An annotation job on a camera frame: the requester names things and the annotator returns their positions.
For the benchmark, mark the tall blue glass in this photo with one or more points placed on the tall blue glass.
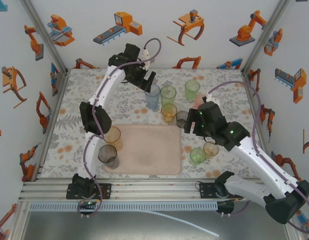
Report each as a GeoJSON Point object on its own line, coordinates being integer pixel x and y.
{"type": "Point", "coordinates": [152, 98]}

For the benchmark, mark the short orange glass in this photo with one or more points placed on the short orange glass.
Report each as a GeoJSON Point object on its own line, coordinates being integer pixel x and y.
{"type": "Point", "coordinates": [169, 113]}
{"type": "Point", "coordinates": [211, 150]}

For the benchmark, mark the tall green glass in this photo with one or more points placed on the tall green glass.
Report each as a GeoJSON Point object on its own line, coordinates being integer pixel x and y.
{"type": "Point", "coordinates": [168, 96]}

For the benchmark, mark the short salmon glass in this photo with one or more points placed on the short salmon glass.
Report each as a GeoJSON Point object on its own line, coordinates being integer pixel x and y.
{"type": "Point", "coordinates": [199, 100]}

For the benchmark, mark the short green glass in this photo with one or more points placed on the short green glass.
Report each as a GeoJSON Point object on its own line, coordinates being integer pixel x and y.
{"type": "Point", "coordinates": [197, 156]}
{"type": "Point", "coordinates": [192, 88]}

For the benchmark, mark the tall orange glass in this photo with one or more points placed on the tall orange glass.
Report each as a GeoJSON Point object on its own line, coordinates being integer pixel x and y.
{"type": "Point", "coordinates": [114, 136]}

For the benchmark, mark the tall grey glass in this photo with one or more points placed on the tall grey glass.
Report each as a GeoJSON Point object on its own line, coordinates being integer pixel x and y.
{"type": "Point", "coordinates": [109, 156]}

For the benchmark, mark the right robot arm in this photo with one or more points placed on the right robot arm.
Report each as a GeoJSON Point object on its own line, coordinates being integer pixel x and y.
{"type": "Point", "coordinates": [264, 165]}

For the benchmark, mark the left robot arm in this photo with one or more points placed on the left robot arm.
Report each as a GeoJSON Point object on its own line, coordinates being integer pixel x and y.
{"type": "Point", "coordinates": [90, 117]}

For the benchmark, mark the pink plastic tray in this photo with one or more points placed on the pink plastic tray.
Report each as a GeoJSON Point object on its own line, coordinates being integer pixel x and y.
{"type": "Point", "coordinates": [149, 150]}

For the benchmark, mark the short grey glass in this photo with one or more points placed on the short grey glass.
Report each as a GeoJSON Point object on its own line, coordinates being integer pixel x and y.
{"type": "Point", "coordinates": [180, 120]}

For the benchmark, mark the floral table cover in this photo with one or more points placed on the floral table cover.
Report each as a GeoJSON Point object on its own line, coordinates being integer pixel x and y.
{"type": "Point", "coordinates": [174, 75]}

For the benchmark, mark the grey metal corner plate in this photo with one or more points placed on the grey metal corner plate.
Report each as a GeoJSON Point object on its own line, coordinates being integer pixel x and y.
{"type": "Point", "coordinates": [60, 83]}

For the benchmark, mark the black round cover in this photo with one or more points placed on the black round cover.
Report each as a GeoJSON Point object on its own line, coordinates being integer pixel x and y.
{"type": "Point", "coordinates": [225, 207]}

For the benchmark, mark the small circuit board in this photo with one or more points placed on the small circuit board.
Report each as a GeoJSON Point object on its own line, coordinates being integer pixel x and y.
{"type": "Point", "coordinates": [88, 205]}

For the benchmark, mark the grey metal shelf panel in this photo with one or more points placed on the grey metal shelf panel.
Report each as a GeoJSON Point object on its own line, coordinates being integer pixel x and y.
{"type": "Point", "coordinates": [94, 227]}

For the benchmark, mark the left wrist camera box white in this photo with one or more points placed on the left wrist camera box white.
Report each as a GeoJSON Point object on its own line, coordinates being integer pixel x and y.
{"type": "Point", "coordinates": [145, 56]}

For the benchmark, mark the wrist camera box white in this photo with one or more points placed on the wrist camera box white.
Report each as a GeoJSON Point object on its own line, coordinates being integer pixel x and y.
{"type": "Point", "coordinates": [145, 56]}
{"type": "Point", "coordinates": [214, 101]}

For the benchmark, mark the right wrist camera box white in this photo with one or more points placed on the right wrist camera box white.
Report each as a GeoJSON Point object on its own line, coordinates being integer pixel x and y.
{"type": "Point", "coordinates": [214, 101]}

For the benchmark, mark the aluminium side rail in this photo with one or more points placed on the aluminium side rail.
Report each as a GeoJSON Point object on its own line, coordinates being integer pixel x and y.
{"type": "Point", "coordinates": [248, 93]}
{"type": "Point", "coordinates": [54, 115]}

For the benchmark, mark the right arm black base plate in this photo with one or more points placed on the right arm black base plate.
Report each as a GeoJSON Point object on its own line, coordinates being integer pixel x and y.
{"type": "Point", "coordinates": [205, 191]}

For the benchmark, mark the aluminium frame rail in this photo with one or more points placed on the aluminium frame rail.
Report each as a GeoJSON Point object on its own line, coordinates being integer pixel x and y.
{"type": "Point", "coordinates": [154, 190]}

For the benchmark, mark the aluminium frame post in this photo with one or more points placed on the aluminium frame post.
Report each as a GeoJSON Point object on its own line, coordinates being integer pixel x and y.
{"type": "Point", "coordinates": [269, 27]}
{"type": "Point", "coordinates": [45, 35]}

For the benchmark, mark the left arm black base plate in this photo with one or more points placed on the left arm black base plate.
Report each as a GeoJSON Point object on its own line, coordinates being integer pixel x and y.
{"type": "Point", "coordinates": [105, 191]}

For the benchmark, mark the aluminium frame leg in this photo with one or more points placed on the aluminium frame leg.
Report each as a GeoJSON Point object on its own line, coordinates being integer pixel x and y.
{"type": "Point", "coordinates": [15, 227]}
{"type": "Point", "coordinates": [293, 228]}

